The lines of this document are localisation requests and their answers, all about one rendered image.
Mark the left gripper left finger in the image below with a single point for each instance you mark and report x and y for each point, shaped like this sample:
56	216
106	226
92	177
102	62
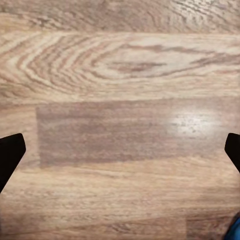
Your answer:
12	149

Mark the sandal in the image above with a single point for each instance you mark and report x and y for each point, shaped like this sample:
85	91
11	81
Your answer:
234	232

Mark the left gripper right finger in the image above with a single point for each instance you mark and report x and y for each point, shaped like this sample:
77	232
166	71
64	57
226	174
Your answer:
232	149

